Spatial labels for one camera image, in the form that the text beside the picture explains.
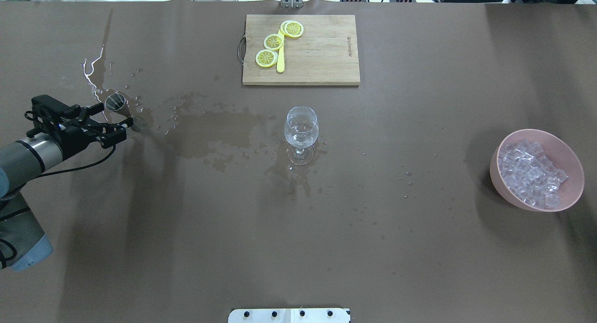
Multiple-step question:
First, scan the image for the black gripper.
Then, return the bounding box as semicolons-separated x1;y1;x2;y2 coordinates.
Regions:
26;95;133;159

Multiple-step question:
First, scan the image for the steel double jigger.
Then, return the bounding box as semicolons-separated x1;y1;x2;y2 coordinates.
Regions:
104;92;132;118

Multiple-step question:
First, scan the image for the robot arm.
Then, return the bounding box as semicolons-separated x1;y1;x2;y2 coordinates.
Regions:
0;93;136;272

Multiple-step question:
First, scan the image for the clear wine glass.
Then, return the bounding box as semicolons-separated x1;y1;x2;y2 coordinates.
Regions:
284;106;319;166

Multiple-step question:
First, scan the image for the pile of clear ice cubes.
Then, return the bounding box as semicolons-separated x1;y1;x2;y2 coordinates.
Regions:
497;139;569;210

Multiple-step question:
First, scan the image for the yellow plastic knife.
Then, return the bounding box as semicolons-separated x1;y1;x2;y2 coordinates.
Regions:
276;29;286;74

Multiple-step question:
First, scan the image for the middle lemon slice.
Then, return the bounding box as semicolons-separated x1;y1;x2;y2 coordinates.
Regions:
263;33;285;51

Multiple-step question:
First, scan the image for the lemon slice at board edge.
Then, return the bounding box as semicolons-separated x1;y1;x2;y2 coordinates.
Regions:
280;20;305;38

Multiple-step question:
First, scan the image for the bamboo cutting board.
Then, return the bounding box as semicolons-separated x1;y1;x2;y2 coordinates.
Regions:
242;14;361;86

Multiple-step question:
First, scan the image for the pink bowl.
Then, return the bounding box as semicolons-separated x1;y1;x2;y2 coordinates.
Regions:
490;129;585;212

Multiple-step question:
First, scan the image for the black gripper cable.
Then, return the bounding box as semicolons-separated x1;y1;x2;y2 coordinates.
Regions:
0;146;116;221

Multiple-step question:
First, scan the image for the lemon slice near handle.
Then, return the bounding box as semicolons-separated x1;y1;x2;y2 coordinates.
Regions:
255;49;278;68

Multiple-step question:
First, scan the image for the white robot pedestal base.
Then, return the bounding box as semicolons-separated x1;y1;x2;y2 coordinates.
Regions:
228;308;352;323

